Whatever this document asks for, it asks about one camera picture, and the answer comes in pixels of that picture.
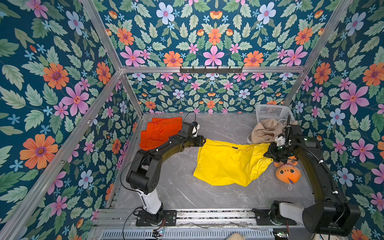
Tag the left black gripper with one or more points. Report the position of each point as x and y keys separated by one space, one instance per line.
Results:
x=200 y=140

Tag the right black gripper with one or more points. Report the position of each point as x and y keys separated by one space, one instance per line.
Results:
x=270 y=153

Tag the beige shorts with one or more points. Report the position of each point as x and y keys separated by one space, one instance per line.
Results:
x=267 y=131

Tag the orange shorts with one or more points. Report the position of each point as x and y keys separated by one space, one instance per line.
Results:
x=159 y=131

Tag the yellow shorts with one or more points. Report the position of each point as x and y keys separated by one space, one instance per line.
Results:
x=222 y=163

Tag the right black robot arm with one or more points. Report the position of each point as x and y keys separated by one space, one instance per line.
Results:
x=331 y=214

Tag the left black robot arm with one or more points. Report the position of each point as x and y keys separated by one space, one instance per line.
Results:
x=145 y=170

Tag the orange plush toy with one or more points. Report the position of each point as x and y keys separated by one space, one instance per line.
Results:
x=288 y=172

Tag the white plastic laundry basket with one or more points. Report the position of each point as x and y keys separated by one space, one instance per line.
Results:
x=277 y=112

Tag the beige rounded object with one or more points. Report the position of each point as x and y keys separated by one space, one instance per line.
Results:
x=236 y=236

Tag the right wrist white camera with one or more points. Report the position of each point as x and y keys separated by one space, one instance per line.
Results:
x=280 y=140

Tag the wrist white camera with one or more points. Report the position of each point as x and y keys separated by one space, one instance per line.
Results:
x=195 y=129
x=280 y=140

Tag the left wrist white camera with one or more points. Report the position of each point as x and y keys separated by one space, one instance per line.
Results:
x=195 y=129

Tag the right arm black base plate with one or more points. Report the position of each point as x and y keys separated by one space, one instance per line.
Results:
x=269 y=218

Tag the black wall hook rail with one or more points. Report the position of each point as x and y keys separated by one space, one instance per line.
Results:
x=210 y=70

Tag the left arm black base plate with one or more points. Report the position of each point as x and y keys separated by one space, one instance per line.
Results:
x=162 y=218

